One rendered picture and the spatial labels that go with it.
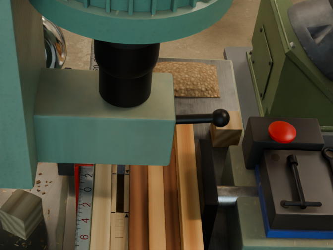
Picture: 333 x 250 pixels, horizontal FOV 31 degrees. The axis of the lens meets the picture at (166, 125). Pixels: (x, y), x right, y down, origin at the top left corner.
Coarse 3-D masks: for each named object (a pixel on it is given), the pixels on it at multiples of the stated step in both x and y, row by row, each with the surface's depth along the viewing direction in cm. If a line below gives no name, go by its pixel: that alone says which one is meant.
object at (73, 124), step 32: (64, 96) 59; (96, 96) 59; (160, 96) 60; (64, 128) 58; (96, 128) 58; (128, 128) 58; (160, 128) 58; (64, 160) 61; (96, 160) 61; (128, 160) 62; (160, 160) 62
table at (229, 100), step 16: (208, 64) 90; (224, 64) 90; (224, 80) 88; (176, 96) 85; (224, 96) 86; (176, 112) 83; (192, 112) 83; (208, 112) 83; (240, 112) 84; (208, 128) 81; (240, 144) 79; (224, 160) 77; (224, 208) 72; (224, 224) 70; (224, 240) 69
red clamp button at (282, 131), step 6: (270, 126) 65; (276, 126) 64; (282, 126) 65; (288, 126) 65; (270, 132) 64; (276, 132) 64; (282, 132) 64; (288, 132) 64; (294, 132) 64; (276, 138) 64; (282, 138) 64; (288, 138) 64; (294, 138) 64
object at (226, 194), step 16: (208, 144) 66; (208, 160) 64; (208, 176) 63; (208, 192) 61; (224, 192) 66; (240, 192) 66; (256, 192) 66; (208, 208) 61; (208, 224) 63; (208, 240) 65
